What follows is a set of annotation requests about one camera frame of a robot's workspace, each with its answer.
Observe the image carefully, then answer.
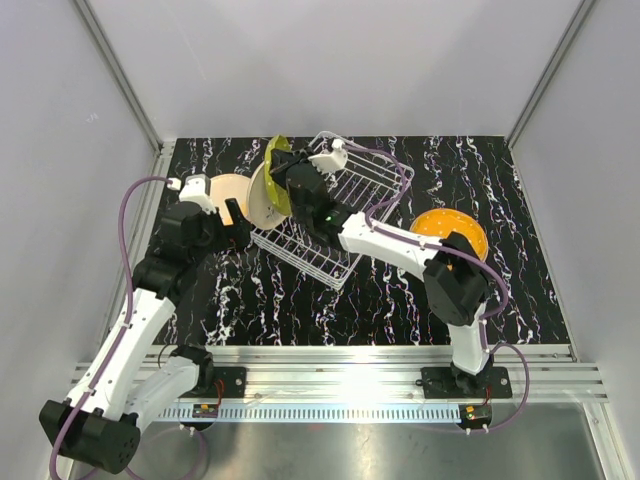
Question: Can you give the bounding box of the white wire dish rack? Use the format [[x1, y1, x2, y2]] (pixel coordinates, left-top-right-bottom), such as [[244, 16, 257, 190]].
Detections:
[[247, 131, 415, 289]]

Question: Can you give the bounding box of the orange cream branch plate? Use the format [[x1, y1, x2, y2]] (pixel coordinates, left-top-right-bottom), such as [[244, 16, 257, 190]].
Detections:
[[210, 174, 250, 225]]

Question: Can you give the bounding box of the right aluminium frame post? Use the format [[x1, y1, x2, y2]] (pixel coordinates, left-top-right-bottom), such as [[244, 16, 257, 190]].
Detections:
[[506, 0, 599, 150]]

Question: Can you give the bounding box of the aluminium frame post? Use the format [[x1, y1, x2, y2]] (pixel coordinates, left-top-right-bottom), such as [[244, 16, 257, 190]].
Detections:
[[71, 0, 165, 156], [506, 0, 599, 150]]

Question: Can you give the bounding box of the black marble pattern mat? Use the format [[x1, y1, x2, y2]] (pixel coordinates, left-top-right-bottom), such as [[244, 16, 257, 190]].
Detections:
[[156, 136, 569, 346]]

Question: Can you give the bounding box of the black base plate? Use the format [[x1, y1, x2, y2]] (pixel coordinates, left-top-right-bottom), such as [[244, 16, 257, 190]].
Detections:
[[415, 365, 513, 400], [193, 366, 247, 399]]

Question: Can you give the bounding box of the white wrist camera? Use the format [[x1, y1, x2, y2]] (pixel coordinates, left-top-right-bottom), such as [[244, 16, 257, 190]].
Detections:
[[309, 139, 348, 174], [166, 174, 217, 214]]

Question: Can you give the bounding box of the blue cream branch plate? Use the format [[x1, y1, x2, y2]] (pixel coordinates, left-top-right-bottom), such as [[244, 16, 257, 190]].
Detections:
[[246, 162, 290, 231]]

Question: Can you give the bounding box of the left aluminium frame post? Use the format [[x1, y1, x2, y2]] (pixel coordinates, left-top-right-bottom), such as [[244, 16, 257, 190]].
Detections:
[[71, 0, 165, 156]]

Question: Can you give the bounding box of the green polka dot plate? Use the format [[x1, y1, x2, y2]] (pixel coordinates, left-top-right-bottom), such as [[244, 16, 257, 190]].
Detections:
[[264, 135, 294, 217]]

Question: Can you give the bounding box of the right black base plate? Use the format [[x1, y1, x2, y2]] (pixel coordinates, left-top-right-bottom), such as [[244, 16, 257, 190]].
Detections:
[[415, 365, 513, 400]]

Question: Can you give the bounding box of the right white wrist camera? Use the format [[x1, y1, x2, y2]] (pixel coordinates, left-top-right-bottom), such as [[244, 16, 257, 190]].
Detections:
[[309, 139, 348, 174]]

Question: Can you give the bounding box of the white slotted cable duct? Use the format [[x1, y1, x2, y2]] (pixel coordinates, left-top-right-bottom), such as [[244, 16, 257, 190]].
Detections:
[[158, 402, 461, 424]]

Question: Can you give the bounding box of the orange polka dot plate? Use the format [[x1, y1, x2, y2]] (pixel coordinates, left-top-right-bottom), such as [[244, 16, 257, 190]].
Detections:
[[410, 208, 489, 261]]

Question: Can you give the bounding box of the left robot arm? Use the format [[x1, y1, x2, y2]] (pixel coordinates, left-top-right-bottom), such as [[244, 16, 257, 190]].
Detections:
[[39, 199, 251, 474]]

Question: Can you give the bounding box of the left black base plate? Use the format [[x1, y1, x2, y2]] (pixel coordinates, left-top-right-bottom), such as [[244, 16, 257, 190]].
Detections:
[[193, 366, 247, 399]]

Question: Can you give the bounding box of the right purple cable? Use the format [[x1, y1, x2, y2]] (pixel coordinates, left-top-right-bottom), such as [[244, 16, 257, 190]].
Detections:
[[344, 140, 532, 431]]

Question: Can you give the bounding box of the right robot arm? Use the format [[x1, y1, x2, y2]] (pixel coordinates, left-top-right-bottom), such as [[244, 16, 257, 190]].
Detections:
[[266, 141, 493, 397]]

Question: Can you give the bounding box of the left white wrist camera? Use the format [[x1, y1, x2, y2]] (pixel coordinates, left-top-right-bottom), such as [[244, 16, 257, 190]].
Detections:
[[166, 174, 217, 214]]

